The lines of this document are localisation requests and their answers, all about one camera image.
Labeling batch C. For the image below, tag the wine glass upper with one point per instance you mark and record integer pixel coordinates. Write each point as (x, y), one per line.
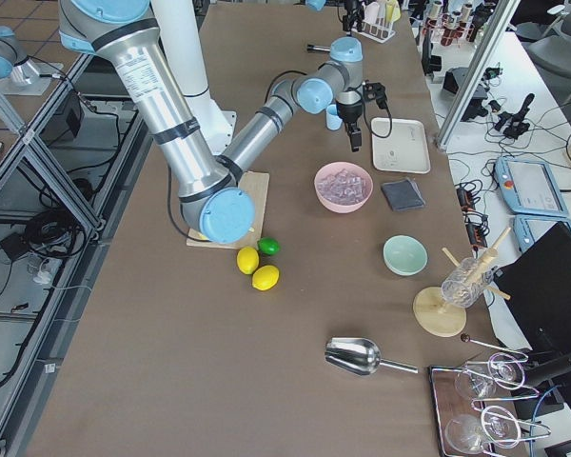
(481, 379)

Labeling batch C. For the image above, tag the yellow cup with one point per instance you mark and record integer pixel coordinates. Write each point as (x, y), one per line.
(392, 11)

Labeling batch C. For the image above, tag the green ceramic bowl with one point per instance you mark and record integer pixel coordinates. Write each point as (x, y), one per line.
(404, 255)

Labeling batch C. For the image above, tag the cream rabbit tray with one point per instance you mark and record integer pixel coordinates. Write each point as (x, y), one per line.
(399, 145)

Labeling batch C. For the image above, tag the light blue cup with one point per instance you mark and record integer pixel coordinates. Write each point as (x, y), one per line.
(332, 119)

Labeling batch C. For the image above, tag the wooden cup stand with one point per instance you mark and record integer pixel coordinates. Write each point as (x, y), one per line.
(441, 310)

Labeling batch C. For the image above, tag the blue teach pendant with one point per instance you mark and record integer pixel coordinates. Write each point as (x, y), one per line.
(529, 187)

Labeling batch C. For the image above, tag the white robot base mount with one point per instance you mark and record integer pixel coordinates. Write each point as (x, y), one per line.
(220, 128)

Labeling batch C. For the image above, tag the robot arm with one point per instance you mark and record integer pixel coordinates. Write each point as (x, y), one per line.
(155, 49)
(181, 43)

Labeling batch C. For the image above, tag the white wire cup rack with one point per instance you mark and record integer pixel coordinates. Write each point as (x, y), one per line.
(381, 31)

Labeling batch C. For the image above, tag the pink cup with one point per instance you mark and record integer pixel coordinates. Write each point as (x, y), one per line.
(371, 12)

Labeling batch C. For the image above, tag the clear glass mug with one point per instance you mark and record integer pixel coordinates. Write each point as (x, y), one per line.
(464, 285)

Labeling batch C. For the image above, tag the steel ice scoop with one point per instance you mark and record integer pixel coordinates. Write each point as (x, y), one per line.
(360, 356)

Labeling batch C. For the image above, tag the wine glass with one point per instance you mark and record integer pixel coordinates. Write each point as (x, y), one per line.
(494, 429)
(481, 379)

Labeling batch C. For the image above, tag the wine glass lower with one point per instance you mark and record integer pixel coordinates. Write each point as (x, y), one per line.
(494, 429)

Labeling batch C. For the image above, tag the whole yellow lemon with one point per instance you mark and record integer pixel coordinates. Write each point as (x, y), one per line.
(265, 277)
(247, 260)

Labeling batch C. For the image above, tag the green lime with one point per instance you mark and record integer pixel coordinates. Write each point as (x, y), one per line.
(268, 246)

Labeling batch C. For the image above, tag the pink bowl of ice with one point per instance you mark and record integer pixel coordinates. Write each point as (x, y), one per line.
(342, 187)

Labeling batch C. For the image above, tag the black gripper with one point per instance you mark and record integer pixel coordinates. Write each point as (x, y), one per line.
(351, 20)
(348, 113)

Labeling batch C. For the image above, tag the steel muddler black tip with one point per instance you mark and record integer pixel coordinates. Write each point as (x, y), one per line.
(317, 48)

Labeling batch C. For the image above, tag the wooden cutting board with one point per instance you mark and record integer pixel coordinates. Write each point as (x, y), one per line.
(255, 184)

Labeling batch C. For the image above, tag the grey folded cloth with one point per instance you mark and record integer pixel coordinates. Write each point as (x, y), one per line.
(403, 195)

